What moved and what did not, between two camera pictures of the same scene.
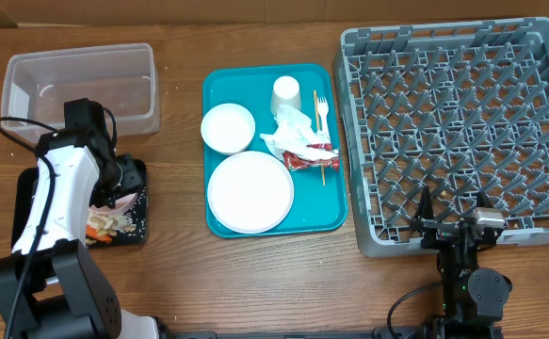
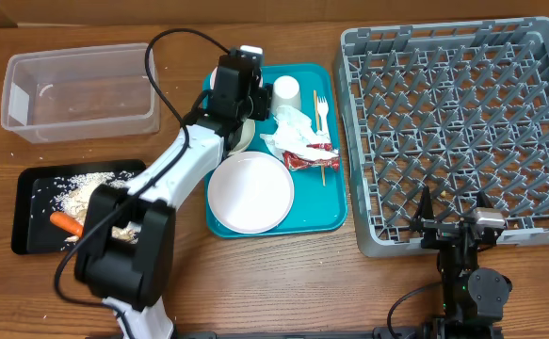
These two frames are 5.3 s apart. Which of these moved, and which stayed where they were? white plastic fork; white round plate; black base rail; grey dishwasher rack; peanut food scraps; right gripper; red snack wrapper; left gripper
Moved: peanut food scraps; left gripper
Stayed: right gripper; white round plate; red snack wrapper; grey dishwasher rack; white plastic fork; black base rail
